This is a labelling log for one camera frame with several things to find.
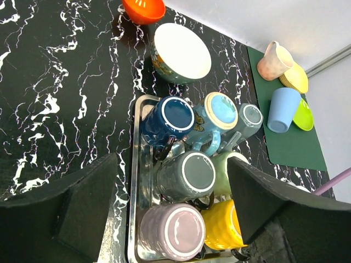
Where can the dark green mat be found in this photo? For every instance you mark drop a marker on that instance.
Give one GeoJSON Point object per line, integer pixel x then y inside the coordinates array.
{"type": "Point", "coordinates": [295, 147]}

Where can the light blue plastic cup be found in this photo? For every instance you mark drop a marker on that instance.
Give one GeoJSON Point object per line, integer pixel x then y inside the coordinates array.
{"type": "Point", "coordinates": [283, 106]}

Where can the blue butterfly mug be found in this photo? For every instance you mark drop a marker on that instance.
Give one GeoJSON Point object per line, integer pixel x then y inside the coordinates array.
{"type": "Point", "coordinates": [214, 115]}

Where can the mauve grey mug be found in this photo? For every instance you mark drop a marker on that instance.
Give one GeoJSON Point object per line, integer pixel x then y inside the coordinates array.
{"type": "Point", "coordinates": [174, 231]}

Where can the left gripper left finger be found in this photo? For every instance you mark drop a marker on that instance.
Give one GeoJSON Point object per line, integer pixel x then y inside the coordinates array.
{"type": "Point", "coordinates": [63, 221]}

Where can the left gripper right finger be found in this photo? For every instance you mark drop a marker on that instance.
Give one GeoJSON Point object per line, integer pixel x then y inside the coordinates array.
{"type": "Point", "coordinates": [281, 223]}

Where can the lime green plate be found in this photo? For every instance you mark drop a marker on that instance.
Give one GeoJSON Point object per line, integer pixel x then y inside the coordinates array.
{"type": "Point", "coordinates": [303, 118]}

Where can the pink cup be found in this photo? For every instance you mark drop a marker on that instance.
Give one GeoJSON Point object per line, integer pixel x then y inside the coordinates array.
{"type": "Point", "coordinates": [275, 62]}

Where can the white green bowl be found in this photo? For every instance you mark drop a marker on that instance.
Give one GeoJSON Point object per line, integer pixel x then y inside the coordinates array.
{"type": "Point", "coordinates": [179, 55]}

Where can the dark green mug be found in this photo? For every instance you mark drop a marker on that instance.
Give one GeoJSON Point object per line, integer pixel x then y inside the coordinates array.
{"type": "Point", "coordinates": [189, 177]}

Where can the yellow mug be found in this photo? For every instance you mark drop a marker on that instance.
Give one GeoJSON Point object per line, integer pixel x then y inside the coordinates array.
{"type": "Point", "coordinates": [222, 227]}

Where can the silver metal tray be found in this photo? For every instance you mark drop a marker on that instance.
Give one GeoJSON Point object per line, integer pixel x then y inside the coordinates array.
{"type": "Point", "coordinates": [145, 193]}

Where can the grey blue faceted mug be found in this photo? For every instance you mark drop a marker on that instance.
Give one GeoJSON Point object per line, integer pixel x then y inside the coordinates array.
{"type": "Point", "coordinates": [250, 120]}

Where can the light green mug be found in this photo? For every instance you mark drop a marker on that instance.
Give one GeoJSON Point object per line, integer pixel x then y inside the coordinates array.
{"type": "Point", "coordinates": [220, 161]}

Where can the dark blue mug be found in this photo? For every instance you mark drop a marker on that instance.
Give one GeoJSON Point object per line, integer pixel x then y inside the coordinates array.
{"type": "Point", "coordinates": [170, 120]}

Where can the orange bowl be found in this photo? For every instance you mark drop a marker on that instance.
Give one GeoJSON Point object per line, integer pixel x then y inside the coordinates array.
{"type": "Point", "coordinates": [144, 12]}

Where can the yellow square bowl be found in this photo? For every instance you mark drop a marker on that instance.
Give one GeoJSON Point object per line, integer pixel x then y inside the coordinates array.
{"type": "Point", "coordinates": [296, 78]}

